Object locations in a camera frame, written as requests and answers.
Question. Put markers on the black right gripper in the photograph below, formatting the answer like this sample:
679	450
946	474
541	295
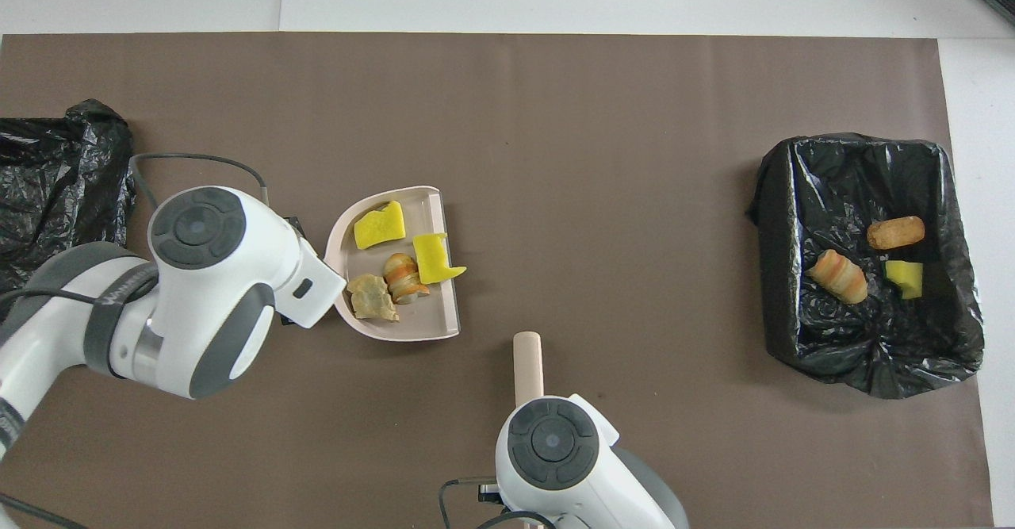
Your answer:
492	493

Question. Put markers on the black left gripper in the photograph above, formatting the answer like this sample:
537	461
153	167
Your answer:
294	226

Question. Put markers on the notched yellow sponge piece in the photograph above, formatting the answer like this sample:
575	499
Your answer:
379	229

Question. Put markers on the pale green foam chunk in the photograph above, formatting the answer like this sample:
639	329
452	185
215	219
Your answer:
373	299

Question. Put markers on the orange striped foam chunk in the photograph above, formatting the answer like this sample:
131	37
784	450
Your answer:
403	275

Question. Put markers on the beige hand brush black bristles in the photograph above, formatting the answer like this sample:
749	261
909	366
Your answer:
528	366

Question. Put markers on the squarish yellow sponge piece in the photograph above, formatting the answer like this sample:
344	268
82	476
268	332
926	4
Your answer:
432	258

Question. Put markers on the pale pink plastic dustpan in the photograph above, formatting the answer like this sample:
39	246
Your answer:
432	316

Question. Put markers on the pale and orange foam chunk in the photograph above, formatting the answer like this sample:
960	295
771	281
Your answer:
836	275

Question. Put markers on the small yellow sponge piece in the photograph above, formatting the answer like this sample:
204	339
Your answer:
905	279

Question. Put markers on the brown oval foam chunk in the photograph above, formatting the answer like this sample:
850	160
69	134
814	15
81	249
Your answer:
894	233

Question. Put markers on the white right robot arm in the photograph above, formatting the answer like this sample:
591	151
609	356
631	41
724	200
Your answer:
555	450

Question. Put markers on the crumpled bin black bag liner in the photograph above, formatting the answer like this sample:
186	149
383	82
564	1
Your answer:
47	164

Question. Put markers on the open bin black bag liner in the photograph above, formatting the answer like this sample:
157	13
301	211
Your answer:
840	196

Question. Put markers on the brown paper table mat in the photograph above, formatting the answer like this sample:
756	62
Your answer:
634	196

